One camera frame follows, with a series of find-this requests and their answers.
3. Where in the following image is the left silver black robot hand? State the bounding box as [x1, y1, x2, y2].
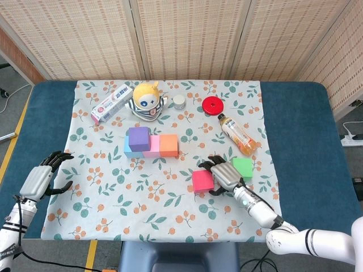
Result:
[19, 151, 75, 202]

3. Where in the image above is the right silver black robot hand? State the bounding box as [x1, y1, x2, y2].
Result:
[198, 155, 245, 197]

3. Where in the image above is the magenta foam cube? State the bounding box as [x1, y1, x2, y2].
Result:
[191, 169, 216, 194]

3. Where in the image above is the orange foam cube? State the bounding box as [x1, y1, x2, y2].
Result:
[159, 134, 179, 158]

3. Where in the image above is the pink foam cube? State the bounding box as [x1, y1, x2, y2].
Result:
[142, 135, 161, 159]

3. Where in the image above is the purple foam cube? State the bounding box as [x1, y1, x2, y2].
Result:
[128, 126, 151, 152]

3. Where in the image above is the light blue foam cube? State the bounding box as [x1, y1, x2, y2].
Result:
[124, 135, 144, 159]

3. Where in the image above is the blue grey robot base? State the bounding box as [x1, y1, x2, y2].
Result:
[118, 241, 241, 272]

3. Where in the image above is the green foam cube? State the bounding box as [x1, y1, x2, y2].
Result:
[231, 158, 254, 182]

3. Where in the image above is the orange drink plastic bottle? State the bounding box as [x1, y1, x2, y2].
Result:
[217, 113, 259, 157]

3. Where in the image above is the floral fruit print tablecloth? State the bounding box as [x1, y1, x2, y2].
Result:
[40, 80, 287, 244]

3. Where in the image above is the red disc with hole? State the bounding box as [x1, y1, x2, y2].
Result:
[201, 96, 225, 116]

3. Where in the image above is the small white jar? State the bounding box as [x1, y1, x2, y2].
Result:
[172, 94, 187, 111]

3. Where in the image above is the teal padded table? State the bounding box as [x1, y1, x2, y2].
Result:
[0, 80, 358, 244]

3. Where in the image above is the white toothpaste box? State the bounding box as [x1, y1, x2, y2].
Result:
[90, 84, 134, 126]

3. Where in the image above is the yellow plush toy striped shirt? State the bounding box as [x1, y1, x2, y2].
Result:
[125, 80, 168, 122]

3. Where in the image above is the white power strip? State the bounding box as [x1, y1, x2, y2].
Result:
[340, 134, 363, 147]

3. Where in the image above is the bamboo folding screen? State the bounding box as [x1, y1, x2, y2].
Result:
[0, 0, 363, 114]

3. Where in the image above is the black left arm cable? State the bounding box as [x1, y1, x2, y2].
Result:
[14, 195, 105, 272]

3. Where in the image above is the white floor cable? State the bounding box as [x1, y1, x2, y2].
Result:
[0, 83, 32, 114]

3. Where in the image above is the white power strip cable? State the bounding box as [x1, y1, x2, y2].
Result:
[342, 121, 363, 137]

